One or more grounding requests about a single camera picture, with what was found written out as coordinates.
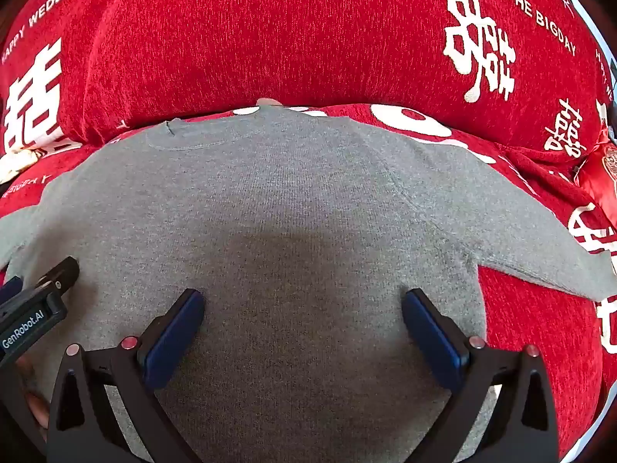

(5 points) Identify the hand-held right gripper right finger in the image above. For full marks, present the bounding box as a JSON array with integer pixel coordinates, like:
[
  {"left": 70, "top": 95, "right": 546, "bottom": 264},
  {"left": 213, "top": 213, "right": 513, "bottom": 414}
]
[{"left": 402, "top": 288, "right": 560, "bottom": 463}]

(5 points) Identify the person's left hand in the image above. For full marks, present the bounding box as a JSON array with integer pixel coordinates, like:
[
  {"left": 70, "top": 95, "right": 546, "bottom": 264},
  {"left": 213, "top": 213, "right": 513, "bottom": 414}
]
[{"left": 24, "top": 388, "right": 51, "bottom": 437}]

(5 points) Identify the red satin cushion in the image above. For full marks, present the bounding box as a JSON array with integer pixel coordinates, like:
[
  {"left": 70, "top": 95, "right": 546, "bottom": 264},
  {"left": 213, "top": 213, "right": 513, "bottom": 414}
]
[{"left": 576, "top": 142, "right": 617, "bottom": 230}]

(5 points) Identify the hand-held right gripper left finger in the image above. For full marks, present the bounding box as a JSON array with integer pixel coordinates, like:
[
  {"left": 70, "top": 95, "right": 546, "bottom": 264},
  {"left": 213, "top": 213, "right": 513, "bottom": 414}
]
[{"left": 47, "top": 288, "right": 206, "bottom": 463}]

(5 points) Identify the cream cloth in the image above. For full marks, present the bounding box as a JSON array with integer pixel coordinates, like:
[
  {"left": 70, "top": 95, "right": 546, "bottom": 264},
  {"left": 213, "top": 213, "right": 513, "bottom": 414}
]
[{"left": 0, "top": 147, "right": 44, "bottom": 184}]

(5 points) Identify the grey knit sweater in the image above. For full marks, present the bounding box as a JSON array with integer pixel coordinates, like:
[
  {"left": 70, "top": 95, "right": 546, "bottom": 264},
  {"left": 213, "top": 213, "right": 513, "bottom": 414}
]
[{"left": 0, "top": 101, "right": 617, "bottom": 463}]

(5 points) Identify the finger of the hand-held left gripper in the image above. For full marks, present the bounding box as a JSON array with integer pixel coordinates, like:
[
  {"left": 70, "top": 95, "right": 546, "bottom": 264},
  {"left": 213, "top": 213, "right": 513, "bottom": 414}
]
[
  {"left": 22, "top": 257, "right": 80, "bottom": 300},
  {"left": 0, "top": 276, "right": 23, "bottom": 306}
]

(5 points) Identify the red printed blanket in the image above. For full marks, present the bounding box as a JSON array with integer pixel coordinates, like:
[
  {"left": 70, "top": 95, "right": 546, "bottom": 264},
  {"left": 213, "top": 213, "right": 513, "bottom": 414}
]
[{"left": 0, "top": 0, "right": 617, "bottom": 463}]

